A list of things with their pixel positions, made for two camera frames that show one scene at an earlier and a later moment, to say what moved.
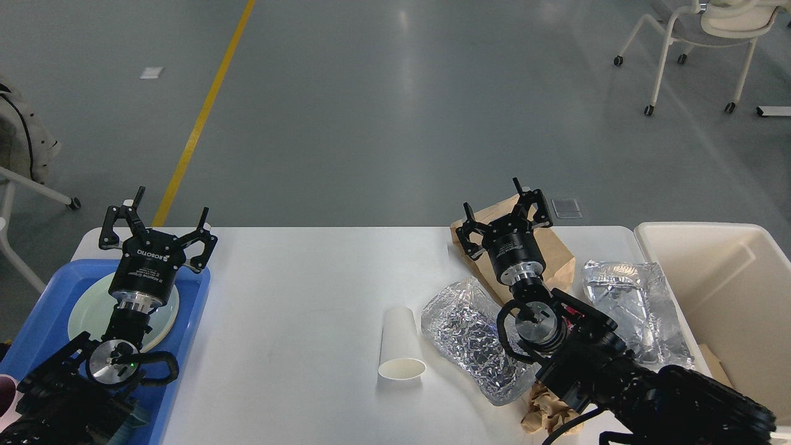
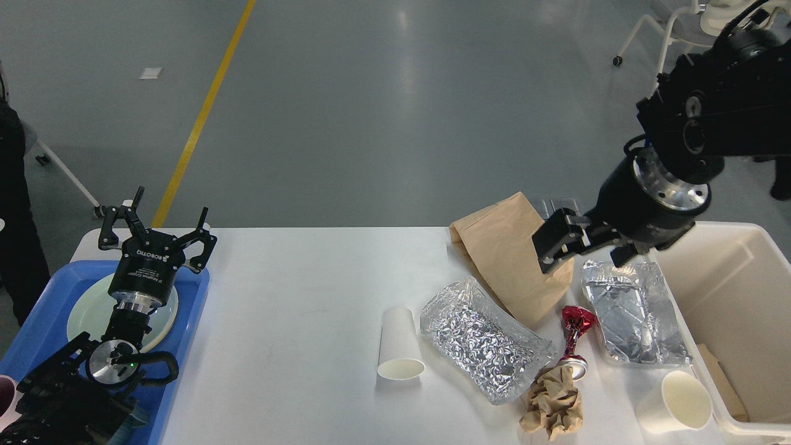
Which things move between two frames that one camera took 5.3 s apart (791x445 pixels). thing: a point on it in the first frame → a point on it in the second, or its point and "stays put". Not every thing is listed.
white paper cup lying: x=401 y=357 stays put
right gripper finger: x=470 y=227 → x=566 y=233
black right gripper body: x=514 y=250 → x=641 y=204
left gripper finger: x=202 y=235 stays put
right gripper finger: x=527 y=198 → x=621 y=254
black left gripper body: x=146 y=276 stays put
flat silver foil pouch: x=635 y=295 stays put
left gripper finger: x=109 y=239 stays put
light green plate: x=96 y=302 stays put
